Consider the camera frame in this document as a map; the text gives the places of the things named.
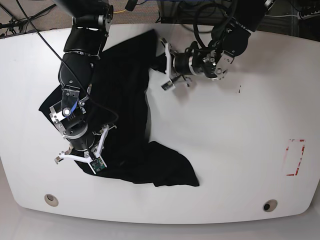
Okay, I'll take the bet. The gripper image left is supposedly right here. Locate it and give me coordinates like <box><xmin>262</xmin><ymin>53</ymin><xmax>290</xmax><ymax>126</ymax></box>
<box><xmin>62</xmin><ymin>117</ymin><xmax>97</xmax><ymax>152</ymax></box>

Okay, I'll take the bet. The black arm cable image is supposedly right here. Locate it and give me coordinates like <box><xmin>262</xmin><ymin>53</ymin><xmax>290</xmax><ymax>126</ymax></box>
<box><xmin>192</xmin><ymin>0</ymin><xmax>239</xmax><ymax>48</ymax></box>
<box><xmin>35</xmin><ymin>0</ymin><xmax>119</xmax><ymax>124</ymax></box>

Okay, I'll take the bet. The right table cable grommet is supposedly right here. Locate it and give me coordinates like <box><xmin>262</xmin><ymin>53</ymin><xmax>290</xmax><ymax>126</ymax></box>
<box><xmin>262</xmin><ymin>199</ymin><xmax>278</xmax><ymax>213</ymax></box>

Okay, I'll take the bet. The black T-shirt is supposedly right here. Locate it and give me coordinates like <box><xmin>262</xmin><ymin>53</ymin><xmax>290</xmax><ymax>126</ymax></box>
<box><xmin>38</xmin><ymin>29</ymin><xmax>200</xmax><ymax>188</ymax></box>

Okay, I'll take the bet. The white power strip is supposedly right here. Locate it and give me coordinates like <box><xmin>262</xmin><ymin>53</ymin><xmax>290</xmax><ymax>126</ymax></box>
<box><xmin>297</xmin><ymin>5</ymin><xmax>320</xmax><ymax>20</ymax></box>

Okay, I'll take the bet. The left table cable grommet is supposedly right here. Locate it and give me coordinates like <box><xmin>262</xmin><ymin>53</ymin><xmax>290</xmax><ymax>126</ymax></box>
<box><xmin>44</xmin><ymin>194</ymin><xmax>59</xmax><ymax>207</ymax></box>

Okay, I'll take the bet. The red tape rectangle marking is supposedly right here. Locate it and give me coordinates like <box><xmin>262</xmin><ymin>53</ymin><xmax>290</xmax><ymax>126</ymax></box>
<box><xmin>283</xmin><ymin>139</ymin><xmax>306</xmax><ymax>177</ymax></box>

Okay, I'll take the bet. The table cable grommet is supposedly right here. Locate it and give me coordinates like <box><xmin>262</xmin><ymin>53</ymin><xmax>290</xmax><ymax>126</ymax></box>
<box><xmin>262</xmin><ymin>199</ymin><xmax>278</xmax><ymax>213</ymax></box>
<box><xmin>44</xmin><ymin>194</ymin><xmax>59</xmax><ymax>207</ymax></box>

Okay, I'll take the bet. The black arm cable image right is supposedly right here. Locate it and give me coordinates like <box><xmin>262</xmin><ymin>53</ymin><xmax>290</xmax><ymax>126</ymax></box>
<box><xmin>192</xmin><ymin>0</ymin><xmax>239</xmax><ymax>48</ymax></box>

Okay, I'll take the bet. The black tripod stand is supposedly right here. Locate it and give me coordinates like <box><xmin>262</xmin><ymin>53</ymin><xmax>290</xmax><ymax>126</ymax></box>
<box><xmin>0</xmin><ymin>0</ymin><xmax>57</xmax><ymax>39</ymax></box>

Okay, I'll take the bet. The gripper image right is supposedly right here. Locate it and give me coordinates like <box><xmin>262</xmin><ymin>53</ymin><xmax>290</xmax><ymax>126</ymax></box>
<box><xmin>172</xmin><ymin>53</ymin><xmax>194</xmax><ymax>76</ymax></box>

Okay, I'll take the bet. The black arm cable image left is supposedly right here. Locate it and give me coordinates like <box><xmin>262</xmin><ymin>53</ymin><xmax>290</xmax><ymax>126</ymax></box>
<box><xmin>35</xmin><ymin>0</ymin><xmax>119</xmax><ymax>124</ymax></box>

